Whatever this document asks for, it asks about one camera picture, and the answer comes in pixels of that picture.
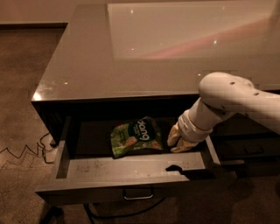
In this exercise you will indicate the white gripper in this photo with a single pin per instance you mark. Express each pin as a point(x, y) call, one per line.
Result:
point(189, 130)

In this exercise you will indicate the dark glossy drawer cabinet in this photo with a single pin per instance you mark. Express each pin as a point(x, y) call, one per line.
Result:
point(119, 62)

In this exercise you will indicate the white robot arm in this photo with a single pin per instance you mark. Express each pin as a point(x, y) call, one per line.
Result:
point(221, 95)

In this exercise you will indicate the green snack bag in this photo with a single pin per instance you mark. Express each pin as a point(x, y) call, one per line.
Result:
point(137, 137)

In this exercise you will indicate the drawer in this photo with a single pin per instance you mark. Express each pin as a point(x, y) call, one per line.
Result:
point(80, 175)
point(233, 149)
point(239, 126)

